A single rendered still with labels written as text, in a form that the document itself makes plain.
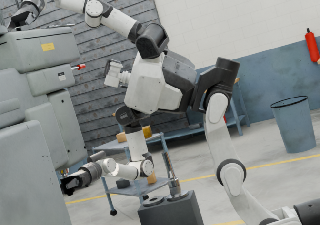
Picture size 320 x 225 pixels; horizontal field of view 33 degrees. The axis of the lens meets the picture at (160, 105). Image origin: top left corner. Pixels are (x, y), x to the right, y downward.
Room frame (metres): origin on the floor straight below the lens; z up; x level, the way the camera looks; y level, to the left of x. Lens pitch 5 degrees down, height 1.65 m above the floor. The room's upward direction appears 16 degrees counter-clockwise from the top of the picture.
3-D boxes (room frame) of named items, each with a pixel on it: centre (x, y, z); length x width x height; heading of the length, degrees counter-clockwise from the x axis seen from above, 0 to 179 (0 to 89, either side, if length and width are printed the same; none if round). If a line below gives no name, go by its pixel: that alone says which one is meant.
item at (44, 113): (2.11, 0.56, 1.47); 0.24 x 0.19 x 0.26; 68
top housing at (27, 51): (2.28, 0.48, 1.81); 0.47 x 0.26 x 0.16; 158
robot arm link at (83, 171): (2.36, 0.42, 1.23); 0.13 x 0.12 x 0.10; 53
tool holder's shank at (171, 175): (2.10, 0.04, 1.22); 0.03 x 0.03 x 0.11
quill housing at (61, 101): (2.29, 0.48, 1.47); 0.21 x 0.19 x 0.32; 68
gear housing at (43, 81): (2.25, 0.50, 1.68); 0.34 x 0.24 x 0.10; 158
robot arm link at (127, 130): (2.71, 0.15, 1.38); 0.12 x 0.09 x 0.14; 144
